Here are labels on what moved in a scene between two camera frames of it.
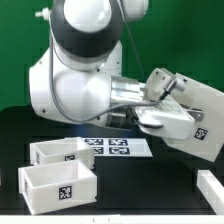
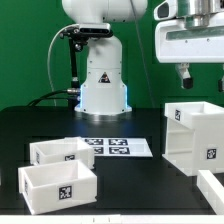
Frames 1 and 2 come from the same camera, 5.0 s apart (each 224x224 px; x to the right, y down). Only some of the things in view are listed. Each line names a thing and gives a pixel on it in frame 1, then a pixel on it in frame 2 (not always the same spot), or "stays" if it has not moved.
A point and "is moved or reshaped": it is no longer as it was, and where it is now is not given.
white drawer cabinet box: [207, 135] is moved or reshaped
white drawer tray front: [57, 186] stays
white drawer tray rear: [62, 150] stays
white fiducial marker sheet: [119, 147] stays
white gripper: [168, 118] -> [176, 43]
